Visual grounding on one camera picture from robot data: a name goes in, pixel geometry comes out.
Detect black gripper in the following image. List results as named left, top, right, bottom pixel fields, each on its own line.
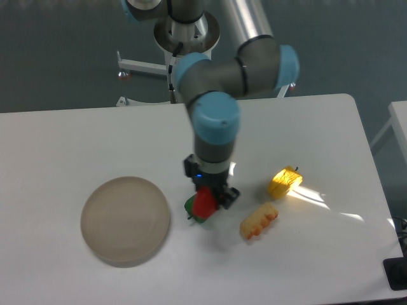
left=191, top=171, right=239, bottom=210

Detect red toy pepper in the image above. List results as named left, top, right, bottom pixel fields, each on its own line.
left=193, top=186, right=217, bottom=218

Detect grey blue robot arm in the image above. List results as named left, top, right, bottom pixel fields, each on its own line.
left=121, top=1, right=300, bottom=208

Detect green toy pepper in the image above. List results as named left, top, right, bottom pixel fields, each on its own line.
left=184, top=194, right=208, bottom=224

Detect yellow toy pepper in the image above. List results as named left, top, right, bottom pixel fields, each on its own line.
left=267, top=166, right=303, bottom=200

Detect beige round plate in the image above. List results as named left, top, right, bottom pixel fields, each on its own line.
left=80, top=177, right=170, bottom=268

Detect toy corn piece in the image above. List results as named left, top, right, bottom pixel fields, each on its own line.
left=240, top=202, right=279, bottom=240

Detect black box at table edge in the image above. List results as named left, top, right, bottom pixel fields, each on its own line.
left=383, top=257, right=406, bottom=291

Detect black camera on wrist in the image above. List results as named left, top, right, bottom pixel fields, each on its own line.
left=183, top=154, right=199, bottom=179

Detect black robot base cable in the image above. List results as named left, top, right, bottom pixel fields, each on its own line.
left=167, top=42, right=184, bottom=104

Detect black cables at right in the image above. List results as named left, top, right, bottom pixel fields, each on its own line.
left=392, top=215, right=407, bottom=258

